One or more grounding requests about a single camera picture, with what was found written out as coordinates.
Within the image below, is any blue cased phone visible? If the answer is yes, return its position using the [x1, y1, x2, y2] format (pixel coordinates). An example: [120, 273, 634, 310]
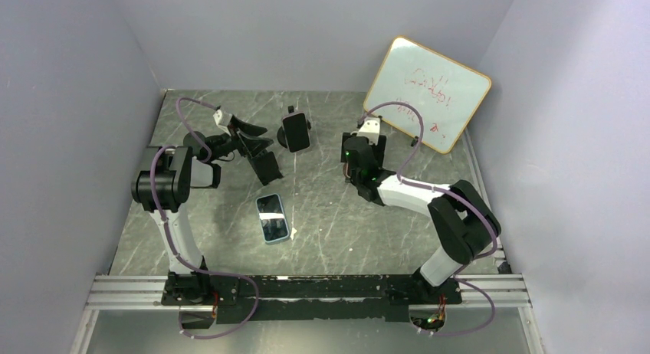
[255, 194, 291, 244]

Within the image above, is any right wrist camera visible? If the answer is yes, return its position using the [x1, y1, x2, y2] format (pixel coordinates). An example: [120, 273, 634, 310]
[357, 116, 381, 146]

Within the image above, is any aluminium rail frame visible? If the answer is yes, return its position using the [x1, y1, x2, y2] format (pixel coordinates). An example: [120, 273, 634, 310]
[71, 274, 543, 353]

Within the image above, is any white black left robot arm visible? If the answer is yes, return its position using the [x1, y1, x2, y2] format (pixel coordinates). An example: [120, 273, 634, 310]
[131, 113, 281, 305]

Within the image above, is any purple phone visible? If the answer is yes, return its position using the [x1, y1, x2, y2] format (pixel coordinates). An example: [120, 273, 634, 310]
[282, 112, 310, 152]

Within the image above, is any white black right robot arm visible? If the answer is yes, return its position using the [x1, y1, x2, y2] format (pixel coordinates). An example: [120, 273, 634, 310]
[341, 133, 501, 303]

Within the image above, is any black folding phone stand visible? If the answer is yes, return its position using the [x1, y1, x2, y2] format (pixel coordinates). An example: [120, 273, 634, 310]
[248, 150, 284, 185]

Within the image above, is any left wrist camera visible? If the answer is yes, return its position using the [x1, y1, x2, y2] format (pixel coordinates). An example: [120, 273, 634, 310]
[212, 107, 233, 133]

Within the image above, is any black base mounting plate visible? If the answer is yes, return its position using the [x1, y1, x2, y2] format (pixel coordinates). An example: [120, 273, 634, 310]
[160, 274, 462, 324]

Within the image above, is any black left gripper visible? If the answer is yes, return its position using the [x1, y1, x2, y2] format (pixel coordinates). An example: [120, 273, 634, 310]
[207, 116, 274, 162]

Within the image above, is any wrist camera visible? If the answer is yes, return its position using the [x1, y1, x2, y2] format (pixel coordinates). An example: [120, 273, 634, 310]
[357, 116, 381, 146]
[212, 107, 233, 133]

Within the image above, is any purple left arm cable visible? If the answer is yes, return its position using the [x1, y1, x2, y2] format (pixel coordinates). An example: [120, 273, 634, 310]
[149, 97, 260, 341]

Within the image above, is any yellow framed whiteboard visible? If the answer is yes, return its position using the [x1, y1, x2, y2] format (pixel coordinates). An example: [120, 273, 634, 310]
[363, 36, 492, 154]

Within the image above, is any black round base phone stand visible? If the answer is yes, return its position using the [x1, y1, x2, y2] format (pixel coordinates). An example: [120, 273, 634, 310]
[277, 106, 311, 153]

